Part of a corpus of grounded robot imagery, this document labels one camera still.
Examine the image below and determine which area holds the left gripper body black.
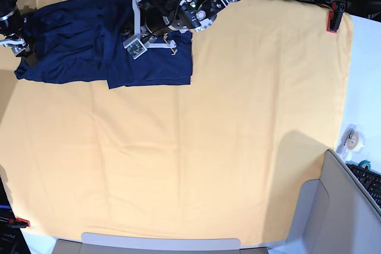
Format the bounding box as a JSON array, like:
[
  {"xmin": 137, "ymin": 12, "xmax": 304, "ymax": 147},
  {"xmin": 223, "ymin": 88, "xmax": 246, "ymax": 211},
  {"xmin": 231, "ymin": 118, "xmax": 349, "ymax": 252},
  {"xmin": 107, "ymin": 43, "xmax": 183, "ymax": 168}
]
[{"xmin": 127, "ymin": 0, "xmax": 188, "ymax": 55}]

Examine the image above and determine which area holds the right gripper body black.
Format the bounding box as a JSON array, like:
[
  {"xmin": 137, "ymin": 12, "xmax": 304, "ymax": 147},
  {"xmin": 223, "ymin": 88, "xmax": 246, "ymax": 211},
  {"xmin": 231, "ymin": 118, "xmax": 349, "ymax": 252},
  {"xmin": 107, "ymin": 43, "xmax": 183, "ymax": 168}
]
[{"xmin": 1, "ymin": 36, "xmax": 30, "ymax": 57}]

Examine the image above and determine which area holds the navy blue long-sleeve shirt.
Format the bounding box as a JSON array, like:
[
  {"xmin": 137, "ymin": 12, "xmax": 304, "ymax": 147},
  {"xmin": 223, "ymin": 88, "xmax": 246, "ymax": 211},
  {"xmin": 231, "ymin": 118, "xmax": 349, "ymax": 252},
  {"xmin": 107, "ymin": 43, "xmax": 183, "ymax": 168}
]
[{"xmin": 14, "ymin": 0, "xmax": 193, "ymax": 89}]

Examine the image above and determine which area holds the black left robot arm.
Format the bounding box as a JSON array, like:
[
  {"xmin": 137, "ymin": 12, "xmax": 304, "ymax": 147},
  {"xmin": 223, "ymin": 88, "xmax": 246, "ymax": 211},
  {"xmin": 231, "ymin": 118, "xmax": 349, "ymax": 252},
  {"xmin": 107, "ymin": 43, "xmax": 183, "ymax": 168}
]
[{"xmin": 123, "ymin": 0, "xmax": 240, "ymax": 59}]

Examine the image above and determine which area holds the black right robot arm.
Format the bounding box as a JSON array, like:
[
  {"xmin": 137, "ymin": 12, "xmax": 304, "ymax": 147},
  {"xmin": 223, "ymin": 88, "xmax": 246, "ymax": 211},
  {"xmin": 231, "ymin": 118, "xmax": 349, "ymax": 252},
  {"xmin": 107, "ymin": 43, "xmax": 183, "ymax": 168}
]
[{"xmin": 1, "ymin": 0, "xmax": 38, "ymax": 67}]

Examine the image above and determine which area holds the yellow table cloth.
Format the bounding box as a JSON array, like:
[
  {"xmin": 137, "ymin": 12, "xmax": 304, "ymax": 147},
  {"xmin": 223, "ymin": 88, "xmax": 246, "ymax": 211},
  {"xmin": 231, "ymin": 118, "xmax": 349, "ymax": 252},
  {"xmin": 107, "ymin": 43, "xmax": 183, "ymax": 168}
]
[{"xmin": 1, "ymin": 0, "xmax": 354, "ymax": 246}]

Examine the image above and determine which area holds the red clamp bottom left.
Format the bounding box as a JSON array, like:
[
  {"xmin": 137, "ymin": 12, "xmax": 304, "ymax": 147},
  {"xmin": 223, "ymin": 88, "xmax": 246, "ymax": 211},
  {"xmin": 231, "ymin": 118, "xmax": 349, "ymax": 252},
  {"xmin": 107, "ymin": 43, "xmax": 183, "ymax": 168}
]
[{"xmin": 8, "ymin": 218, "xmax": 30, "ymax": 228}]

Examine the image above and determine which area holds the red clamp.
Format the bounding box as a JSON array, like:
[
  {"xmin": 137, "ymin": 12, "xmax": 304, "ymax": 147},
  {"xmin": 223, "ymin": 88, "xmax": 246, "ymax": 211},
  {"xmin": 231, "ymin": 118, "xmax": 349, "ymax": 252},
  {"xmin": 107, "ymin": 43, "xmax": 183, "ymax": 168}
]
[
  {"xmin": 8, "ymin": 218, "xmax": 30, "ymax": 228},
  {"xmin": 327, "ymin": 1, "xmax": 346, "ymax": 33}
]

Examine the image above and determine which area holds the red clamp top right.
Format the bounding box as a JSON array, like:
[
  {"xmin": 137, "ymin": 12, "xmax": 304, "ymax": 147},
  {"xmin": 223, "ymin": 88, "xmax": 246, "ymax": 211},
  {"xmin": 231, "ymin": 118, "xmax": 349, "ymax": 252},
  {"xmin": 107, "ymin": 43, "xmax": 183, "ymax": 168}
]
[{"xmin": 327, "ymin": 1, "xmax": 346, "ymax": 33}]

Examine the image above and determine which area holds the grey cardboard box bottom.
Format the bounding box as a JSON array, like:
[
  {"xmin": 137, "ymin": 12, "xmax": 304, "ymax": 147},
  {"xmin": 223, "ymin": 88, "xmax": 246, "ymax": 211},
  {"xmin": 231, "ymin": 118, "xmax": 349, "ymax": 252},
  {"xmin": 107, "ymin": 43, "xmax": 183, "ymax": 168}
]
[{"xmin": 52, "ymin": 233, "xmax": 268, "ymax": 253}]

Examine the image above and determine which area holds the grey cardboard box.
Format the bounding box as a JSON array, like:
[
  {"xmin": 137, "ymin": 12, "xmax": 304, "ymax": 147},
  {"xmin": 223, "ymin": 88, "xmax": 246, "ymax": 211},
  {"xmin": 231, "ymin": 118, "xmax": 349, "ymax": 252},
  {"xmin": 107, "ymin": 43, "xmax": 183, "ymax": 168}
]
[
  {"xmin": 52, "ymin": 233, "xmax": 268, "ymax": 253},
  {"xmin": 283, "ymin": 150, "xmax": 380, "ymax": 253}
]

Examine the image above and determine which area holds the clear tape dispenser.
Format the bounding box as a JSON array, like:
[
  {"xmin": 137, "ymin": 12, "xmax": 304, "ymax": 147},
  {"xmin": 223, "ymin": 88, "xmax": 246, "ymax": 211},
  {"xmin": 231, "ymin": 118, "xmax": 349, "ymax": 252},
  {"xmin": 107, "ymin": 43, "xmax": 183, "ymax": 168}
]
[{"xmin": 336, "ymin": 124, "xmax": 365, "ymax": 161}]

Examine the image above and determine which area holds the green tape roll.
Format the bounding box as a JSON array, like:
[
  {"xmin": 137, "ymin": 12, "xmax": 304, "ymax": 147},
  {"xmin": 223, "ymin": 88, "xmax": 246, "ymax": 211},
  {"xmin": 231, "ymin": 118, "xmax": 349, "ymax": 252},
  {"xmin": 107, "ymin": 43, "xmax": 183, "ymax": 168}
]
[{"xmin": 358, "ymin": 160, "xmax": 371, "ymax": 170}]

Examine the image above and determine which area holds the grey cardboard box right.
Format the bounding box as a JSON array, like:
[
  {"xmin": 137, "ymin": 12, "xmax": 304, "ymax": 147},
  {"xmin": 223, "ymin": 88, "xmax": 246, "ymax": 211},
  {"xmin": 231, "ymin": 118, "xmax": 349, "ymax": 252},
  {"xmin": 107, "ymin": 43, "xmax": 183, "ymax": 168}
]
[{"xmin": 283, "ymin": 150, "xmax": 380, "ymax": 253}]

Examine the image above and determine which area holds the black keyboard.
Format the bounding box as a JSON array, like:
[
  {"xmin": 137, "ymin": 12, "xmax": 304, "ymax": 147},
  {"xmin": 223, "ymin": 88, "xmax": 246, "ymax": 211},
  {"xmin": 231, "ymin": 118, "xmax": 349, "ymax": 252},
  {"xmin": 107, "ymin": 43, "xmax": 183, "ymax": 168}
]
[{"xmin": 346, "ymin": 164, "xmax": 381, "ymax": 207}]

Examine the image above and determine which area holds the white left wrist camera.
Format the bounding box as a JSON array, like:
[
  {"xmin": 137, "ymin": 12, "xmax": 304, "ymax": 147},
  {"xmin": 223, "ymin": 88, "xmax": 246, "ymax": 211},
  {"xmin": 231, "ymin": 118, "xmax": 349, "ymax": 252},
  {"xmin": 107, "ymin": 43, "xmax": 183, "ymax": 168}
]
[{"xmin": 123, "ymin": 36, "xmax": 148, "ymax": 59}]

